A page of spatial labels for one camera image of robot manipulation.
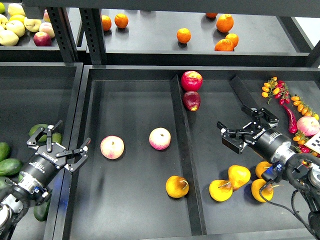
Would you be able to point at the green avocado lower left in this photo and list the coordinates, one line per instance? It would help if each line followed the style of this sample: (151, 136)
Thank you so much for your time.
(5, 186)

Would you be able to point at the red apple on shelf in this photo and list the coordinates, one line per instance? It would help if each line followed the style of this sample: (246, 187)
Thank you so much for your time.
(42, 39)

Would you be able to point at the green avocado middle left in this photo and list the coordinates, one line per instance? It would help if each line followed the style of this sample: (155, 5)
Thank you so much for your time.
(10, 166)

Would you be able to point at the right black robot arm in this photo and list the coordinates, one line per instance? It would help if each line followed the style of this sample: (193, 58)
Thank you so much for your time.
(299, 169)

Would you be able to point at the red chili pepper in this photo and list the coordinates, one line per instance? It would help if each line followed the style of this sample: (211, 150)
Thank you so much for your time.
(292, 122)

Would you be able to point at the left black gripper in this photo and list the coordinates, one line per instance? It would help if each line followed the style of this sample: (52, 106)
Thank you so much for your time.
(44, 165)

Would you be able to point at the black left tray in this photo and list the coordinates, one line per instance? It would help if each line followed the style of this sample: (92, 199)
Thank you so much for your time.
(41, 93)

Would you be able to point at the white marker card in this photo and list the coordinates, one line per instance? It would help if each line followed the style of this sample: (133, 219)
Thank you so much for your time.
(314, 143)

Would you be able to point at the dark red apple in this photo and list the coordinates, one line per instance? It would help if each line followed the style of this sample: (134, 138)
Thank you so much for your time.
(191, 100)

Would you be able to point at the pale yellow apple middle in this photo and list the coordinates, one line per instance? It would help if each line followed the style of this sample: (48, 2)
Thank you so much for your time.
(17, 27)

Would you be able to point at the orange tomato vine middle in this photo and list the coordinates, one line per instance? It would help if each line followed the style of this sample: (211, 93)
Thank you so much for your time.
(303, 108)

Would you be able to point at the pink apple centre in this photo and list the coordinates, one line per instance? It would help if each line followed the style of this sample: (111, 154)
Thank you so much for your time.
(160, 138)

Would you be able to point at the pink peach right bin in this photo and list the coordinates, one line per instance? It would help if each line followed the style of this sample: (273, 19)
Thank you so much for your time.
(308, 125)

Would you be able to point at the yellow pear behind gripper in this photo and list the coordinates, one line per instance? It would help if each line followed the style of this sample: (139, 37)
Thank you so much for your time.
(238, 176)

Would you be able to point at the black large divided tray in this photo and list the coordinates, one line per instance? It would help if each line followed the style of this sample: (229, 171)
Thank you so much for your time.
(126, 198)

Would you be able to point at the pale yellow apple right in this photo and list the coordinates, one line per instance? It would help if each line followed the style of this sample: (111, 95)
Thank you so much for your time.
(32, 25)

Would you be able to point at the pink peach on shelf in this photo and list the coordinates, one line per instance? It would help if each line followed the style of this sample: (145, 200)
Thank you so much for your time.
(47, 27)

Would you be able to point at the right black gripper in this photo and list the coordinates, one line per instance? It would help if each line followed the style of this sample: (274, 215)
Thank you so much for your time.
(268, 143)

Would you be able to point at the pale yellow apple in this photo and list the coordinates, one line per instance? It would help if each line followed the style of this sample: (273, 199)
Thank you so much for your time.
(17, 27)
(32, 25)

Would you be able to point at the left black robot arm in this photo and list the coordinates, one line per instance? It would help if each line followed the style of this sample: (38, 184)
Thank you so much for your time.
(32, 190)

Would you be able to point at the bright red apple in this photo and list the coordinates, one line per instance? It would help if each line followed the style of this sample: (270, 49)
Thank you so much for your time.
(191, 81)

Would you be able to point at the yellow pear with brown top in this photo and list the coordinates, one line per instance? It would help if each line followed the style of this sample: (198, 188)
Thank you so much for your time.
(262, 192)

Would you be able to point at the black shelf upright post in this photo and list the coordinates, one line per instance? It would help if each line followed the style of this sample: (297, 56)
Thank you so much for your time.
(93, 29)

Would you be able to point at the dark avocado bottom left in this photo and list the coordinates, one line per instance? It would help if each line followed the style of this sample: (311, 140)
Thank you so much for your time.
(40, 212)

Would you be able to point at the dark green avocado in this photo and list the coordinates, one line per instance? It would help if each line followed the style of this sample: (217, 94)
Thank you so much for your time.
(20, 177)

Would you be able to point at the green avocado far left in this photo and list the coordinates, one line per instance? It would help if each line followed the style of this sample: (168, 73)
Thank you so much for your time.
(5, 151)

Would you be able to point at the pink apple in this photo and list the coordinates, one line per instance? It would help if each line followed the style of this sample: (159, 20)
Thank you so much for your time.
(112, 147)
(160, 138)

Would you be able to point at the pink apple left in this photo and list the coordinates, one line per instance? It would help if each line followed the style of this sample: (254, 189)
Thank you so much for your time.
(112, 147)

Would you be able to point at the orange centre shelf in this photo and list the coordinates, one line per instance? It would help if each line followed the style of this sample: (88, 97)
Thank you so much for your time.
(183, 35)

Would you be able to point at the cherry tomato bunch lower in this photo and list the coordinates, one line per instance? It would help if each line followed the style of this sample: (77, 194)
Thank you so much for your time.
(299, 144)

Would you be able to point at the orange red tomato bunch upper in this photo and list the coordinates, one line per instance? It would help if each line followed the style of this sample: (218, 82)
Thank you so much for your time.
(276, 89)

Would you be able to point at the large orange top right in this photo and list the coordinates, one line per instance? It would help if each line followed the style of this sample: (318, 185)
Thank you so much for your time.
(225, 23)

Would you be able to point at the orange front right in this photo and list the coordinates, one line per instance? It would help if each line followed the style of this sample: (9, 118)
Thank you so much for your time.
(224, 45)

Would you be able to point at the light green avocado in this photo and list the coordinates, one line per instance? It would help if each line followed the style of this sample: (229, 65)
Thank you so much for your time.
(57, 138)
(35, 127)

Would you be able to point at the orange right small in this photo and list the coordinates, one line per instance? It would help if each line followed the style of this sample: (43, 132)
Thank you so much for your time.
(234, 38)

